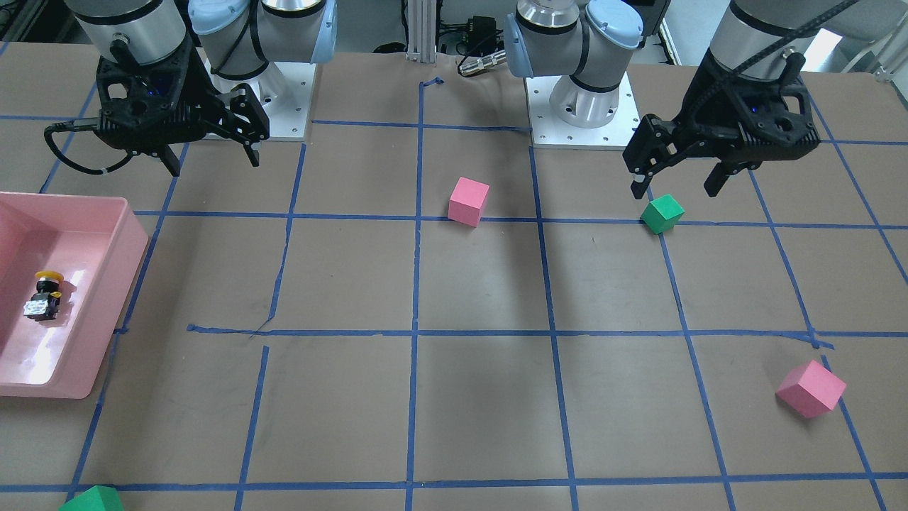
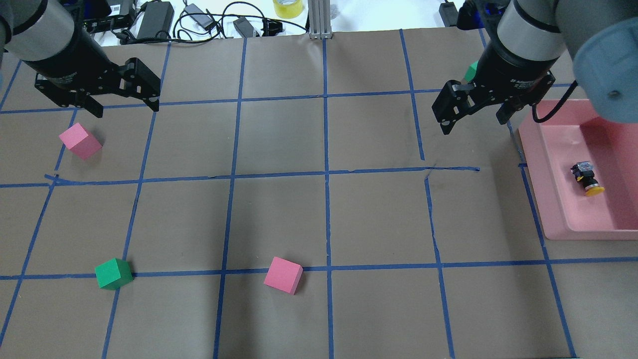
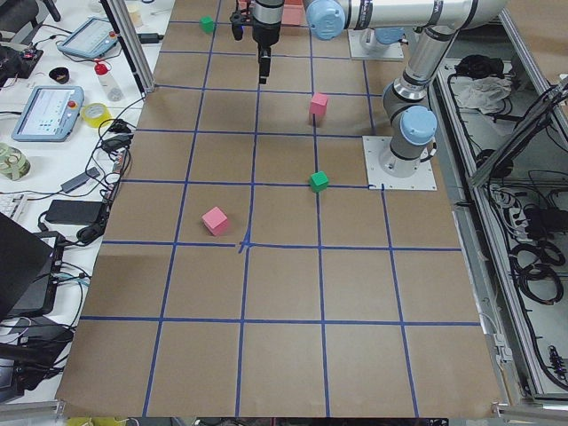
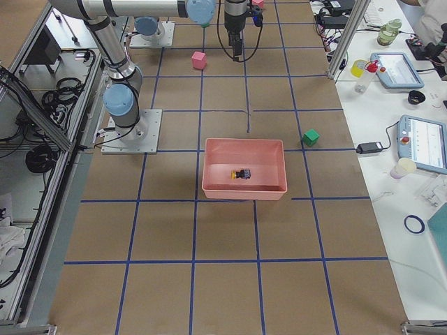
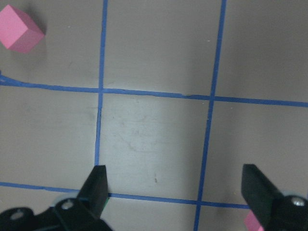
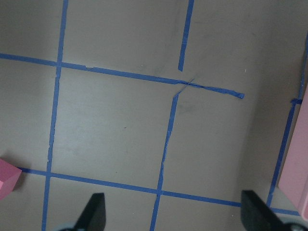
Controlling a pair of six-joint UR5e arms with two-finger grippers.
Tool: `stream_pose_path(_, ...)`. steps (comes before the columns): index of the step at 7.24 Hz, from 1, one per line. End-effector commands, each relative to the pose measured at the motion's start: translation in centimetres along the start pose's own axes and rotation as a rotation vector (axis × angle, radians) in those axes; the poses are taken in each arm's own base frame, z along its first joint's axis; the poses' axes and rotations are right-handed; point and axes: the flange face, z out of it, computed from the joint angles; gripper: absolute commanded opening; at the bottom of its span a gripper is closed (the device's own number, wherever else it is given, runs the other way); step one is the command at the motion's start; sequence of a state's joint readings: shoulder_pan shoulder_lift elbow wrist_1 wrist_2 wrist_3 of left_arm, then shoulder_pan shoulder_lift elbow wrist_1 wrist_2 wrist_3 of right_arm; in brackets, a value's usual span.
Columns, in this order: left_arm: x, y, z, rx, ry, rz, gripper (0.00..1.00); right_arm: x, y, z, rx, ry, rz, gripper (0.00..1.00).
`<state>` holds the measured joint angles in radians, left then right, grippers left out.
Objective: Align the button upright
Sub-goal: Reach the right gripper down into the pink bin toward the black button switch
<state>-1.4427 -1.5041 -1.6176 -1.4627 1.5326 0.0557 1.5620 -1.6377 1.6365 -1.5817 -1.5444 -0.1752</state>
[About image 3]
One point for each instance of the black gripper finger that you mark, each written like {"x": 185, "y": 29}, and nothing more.
{"x": 267, "y": 63}
{"x": 262, "y": 66}

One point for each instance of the green cube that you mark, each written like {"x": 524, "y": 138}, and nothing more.
{"x": 318, "y": 181}
{"x": 207, "y": 24}

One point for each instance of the beige tape rolls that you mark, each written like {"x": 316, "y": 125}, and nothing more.
{"x": 14, "y": 164}

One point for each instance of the black laptop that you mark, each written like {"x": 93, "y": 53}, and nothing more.
{"x": 29, "y": 264}

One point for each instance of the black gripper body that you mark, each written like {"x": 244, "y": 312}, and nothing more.
{"x": 264, "y": 32}

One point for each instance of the green cube far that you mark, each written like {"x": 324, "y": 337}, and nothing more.
{"x": 207, "y": 24}

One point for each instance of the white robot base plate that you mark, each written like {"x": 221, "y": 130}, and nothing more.
{"x": 387, "y": 172}

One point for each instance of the aluminium frame post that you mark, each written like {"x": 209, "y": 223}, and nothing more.
{"x": 117, "y": 13}

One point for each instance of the teach pendant tablet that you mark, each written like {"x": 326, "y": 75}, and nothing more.
{"x": 92, "y": 40}
{"x": 50, "y": 114}

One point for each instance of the pink plastic bin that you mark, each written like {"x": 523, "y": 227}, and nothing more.
{"x": 294, "y": 13}

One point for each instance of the black power adapter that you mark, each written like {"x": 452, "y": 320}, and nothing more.
{"x": 64, "y": 212}

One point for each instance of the white crumpled cloth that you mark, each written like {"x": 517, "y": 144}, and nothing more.
{"x": 485, "y": 95}

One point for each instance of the yellow tape roll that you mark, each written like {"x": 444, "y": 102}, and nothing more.
{"x": 96, "y": 115}

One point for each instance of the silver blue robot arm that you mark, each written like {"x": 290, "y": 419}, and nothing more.
{"x": 440, "y": 22}

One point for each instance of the small black bowl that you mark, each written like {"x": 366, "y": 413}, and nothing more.
{"x": 60, "y": 75}

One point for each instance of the pink cube front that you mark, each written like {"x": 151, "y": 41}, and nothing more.
{"x": 216, "y": 221}

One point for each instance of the pink cube near robot base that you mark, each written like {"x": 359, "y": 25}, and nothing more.
{"x": 318, "y": 108}

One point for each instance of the clear squeeze bottle red cap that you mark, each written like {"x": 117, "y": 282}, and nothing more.
{"x": 107, "y": 82}

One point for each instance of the far teach pendant tablet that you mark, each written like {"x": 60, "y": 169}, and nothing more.
{"x": 92, "y": 40}

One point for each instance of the near teach pendant tablet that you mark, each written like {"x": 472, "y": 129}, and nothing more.
{"x": 50, "y": 114}

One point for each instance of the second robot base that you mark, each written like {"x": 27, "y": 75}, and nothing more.
{"x": 377, "y": 44}

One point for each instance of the green cube centre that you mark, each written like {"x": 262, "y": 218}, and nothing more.
{"x": 318, "y": 181}

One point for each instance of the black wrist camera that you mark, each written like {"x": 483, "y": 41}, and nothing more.
{"x": 239, "y": 19}

